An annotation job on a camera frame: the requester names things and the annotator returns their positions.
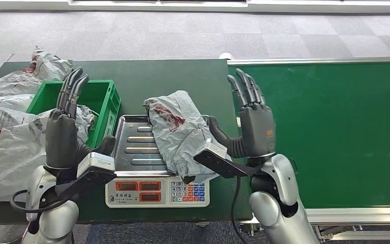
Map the large grey black-print package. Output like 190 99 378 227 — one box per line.
0 105 96 203

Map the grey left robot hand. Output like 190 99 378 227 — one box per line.
44 67 117 171

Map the green conveyor belt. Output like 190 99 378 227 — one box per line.
226 56 390 244

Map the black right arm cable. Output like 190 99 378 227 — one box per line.
231 175 247 244

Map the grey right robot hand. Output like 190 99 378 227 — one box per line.
208 68 277 159

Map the grey red-print package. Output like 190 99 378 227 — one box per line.
143 90 233 184

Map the crumpled grey poly bag package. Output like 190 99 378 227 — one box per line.
0 46 74 98

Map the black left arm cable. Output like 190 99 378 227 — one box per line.
10 189 69 214

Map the white package with red lettering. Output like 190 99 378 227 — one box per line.
0 104 38 149

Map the plain white poly bag package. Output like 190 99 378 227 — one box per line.
0 94 36 113

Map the green plastic crate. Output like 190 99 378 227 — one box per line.
26 79 122 149

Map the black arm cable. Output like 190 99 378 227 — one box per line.
10 189 69 214
231 175 247 244

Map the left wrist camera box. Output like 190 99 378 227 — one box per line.
55 152 117 200

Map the electronic scale with steel tray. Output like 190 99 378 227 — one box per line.
105 114 212 209

